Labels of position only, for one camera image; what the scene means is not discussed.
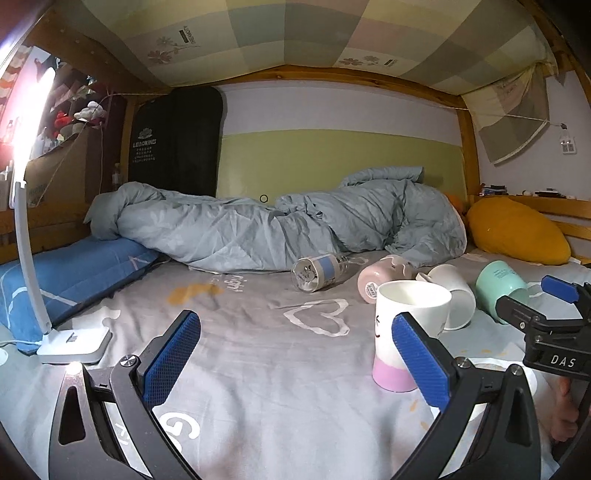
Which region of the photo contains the black hanging bag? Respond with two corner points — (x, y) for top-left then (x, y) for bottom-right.
(128, 86), (226, 198)

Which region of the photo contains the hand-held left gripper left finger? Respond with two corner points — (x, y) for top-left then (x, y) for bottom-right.
(48, 310), (202, 480)

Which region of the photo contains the white and pink cup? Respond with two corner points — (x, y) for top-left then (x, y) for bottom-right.
(372, 280), (452, 393)

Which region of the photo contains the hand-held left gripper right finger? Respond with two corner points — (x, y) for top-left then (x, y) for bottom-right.
(392, 312), (542, 480)

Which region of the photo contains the grey-blue duvet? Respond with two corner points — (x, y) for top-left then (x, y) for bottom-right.
(84, 166), (468, 273)

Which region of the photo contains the white desk lamp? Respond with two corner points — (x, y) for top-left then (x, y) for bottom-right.
(9, 65), (113, 366)

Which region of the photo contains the cardboard box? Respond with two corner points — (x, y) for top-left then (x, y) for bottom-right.
(24, 131), (93, 209)

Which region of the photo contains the plain white cup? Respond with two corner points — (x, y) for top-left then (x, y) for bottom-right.
(415, 264), (476, 331)

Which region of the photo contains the checkered hanging curtain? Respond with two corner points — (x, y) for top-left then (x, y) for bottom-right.
(462, 64), (553, 165)

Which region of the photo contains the blue pillow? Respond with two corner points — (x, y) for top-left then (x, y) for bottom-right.
(0, 236), (160, 356)

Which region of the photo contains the white plush toy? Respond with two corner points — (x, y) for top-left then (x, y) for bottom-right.
(74, 100), (105, 121)

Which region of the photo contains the glass bottle with blue label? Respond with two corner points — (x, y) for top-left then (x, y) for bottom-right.
(292, 253), (352, 294)

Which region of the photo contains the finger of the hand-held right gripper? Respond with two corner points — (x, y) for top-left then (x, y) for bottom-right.
(496, 295), (557, 333)
(541, 275), (591, 319)

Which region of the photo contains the grey printed bedsheet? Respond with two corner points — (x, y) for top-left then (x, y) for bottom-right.
(0, 249), (591, 480)

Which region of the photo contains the checkered canopy cloth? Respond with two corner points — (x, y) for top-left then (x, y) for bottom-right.
(76, 0), (560, 96)

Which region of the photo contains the person's right hand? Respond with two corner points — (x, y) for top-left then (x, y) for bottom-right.
(549, 376), (583, 445)

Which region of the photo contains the wooden bed frame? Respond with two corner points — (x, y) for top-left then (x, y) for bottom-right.
(0, 8), (591, 266)

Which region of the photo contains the yellow pillow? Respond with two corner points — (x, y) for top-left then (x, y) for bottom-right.
(466, 197), (573, 266)

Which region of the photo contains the green cup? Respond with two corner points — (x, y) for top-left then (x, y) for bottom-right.
(475, 261), (530, 326)

